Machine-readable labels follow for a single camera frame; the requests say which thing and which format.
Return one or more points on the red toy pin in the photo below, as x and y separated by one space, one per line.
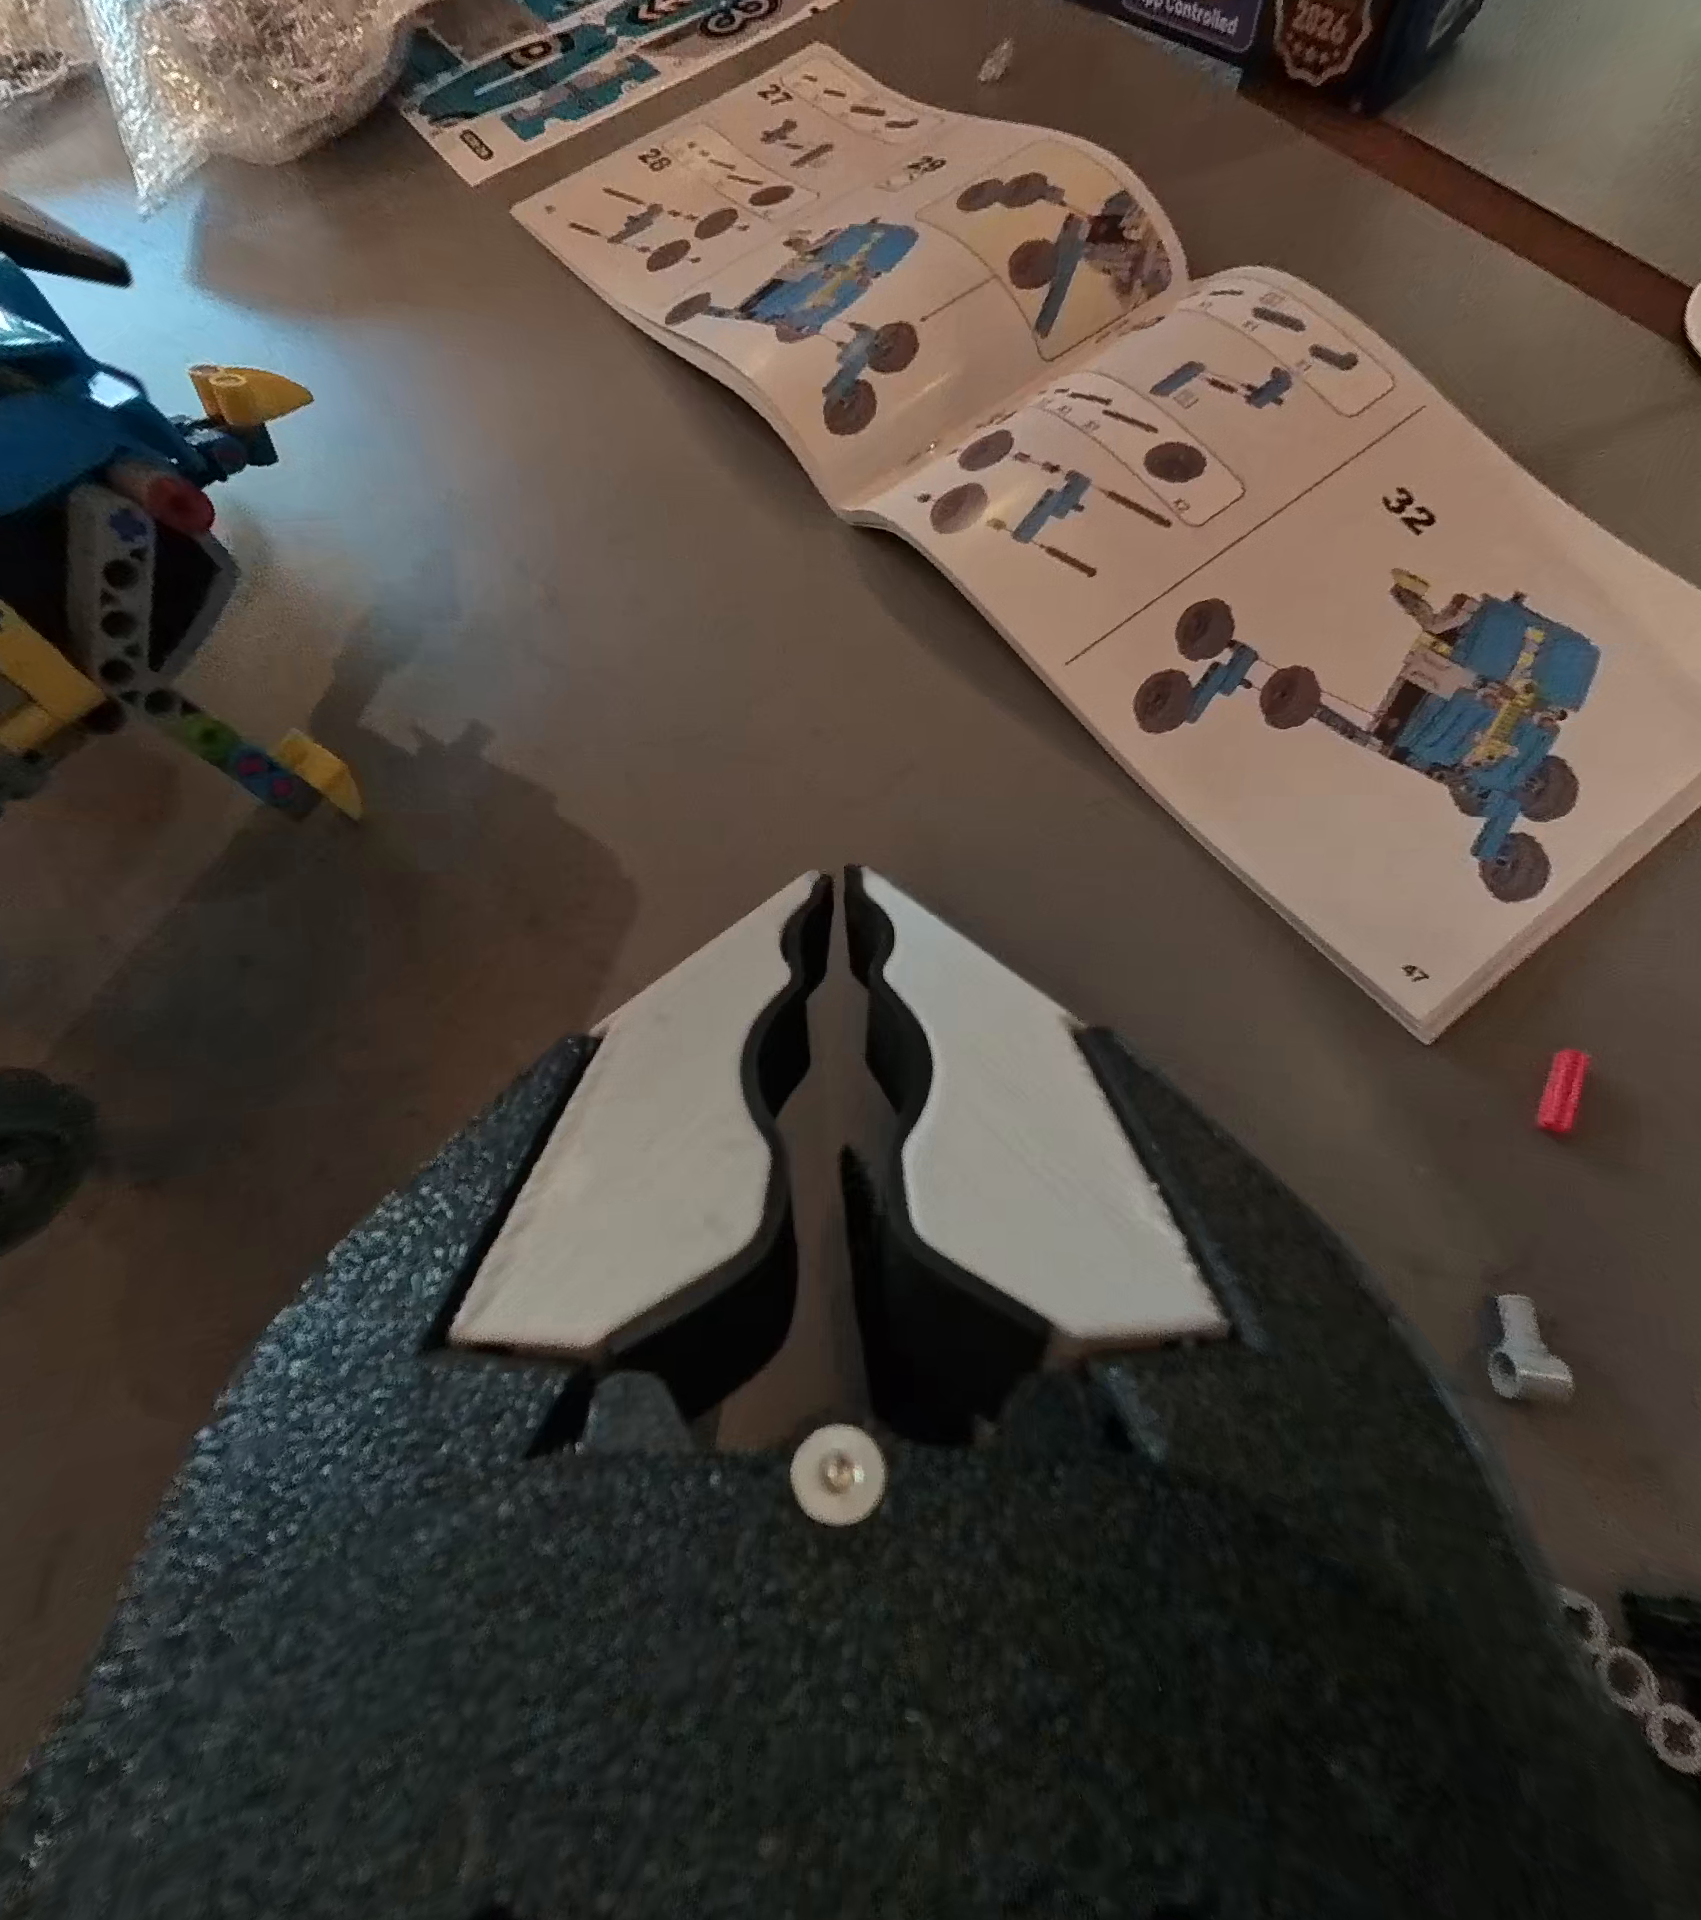
1560 1087

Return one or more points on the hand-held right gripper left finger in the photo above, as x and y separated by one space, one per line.
639 1183

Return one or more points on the grey toy connector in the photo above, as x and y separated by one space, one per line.
1525 1351

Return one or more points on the instruction booklet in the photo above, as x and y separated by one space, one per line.
1238 524

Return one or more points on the blue sticker sheet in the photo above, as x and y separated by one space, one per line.
564 76

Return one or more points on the blue toy packaging box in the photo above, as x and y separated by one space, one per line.
1282 44

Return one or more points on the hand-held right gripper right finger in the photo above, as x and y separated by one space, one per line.
1047 1183

